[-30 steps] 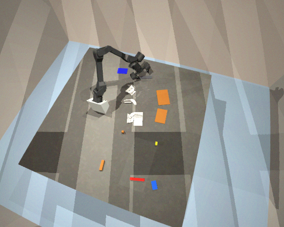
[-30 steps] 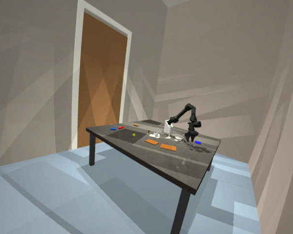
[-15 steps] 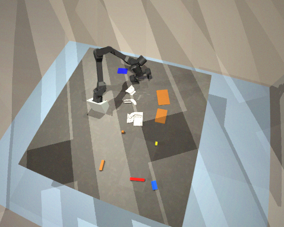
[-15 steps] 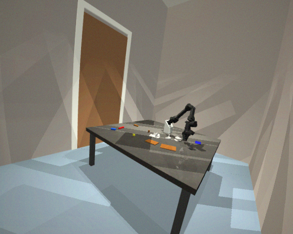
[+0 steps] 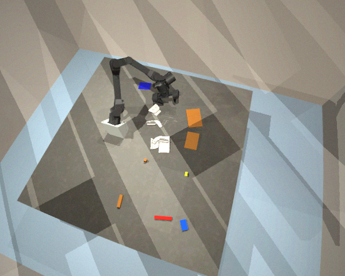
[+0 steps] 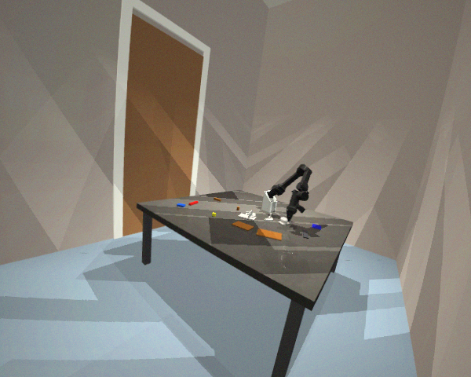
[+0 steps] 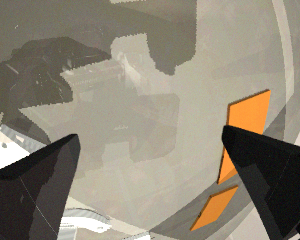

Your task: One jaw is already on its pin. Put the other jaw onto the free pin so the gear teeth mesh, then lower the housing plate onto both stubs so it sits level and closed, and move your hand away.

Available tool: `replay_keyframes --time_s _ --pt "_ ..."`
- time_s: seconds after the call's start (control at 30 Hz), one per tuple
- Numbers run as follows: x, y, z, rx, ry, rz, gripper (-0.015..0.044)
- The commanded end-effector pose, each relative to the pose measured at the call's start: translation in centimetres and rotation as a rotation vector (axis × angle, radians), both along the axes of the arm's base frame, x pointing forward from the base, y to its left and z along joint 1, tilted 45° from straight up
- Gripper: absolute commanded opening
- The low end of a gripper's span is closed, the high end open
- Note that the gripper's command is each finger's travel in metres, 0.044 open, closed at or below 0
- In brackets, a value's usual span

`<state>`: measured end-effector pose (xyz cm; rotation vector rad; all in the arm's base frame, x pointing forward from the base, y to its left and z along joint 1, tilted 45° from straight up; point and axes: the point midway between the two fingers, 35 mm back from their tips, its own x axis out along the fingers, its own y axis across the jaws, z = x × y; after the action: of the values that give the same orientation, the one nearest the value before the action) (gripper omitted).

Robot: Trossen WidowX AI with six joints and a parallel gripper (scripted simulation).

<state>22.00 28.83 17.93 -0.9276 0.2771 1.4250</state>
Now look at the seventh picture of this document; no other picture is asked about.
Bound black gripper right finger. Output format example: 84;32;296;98
222;124;300;240

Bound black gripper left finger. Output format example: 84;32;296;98
0;133;81;240

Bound white rounded plate with two holes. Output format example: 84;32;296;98
0;124;35;169

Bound orange flat rectangular plate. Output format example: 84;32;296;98
217;89;271;185
190;184;238;231

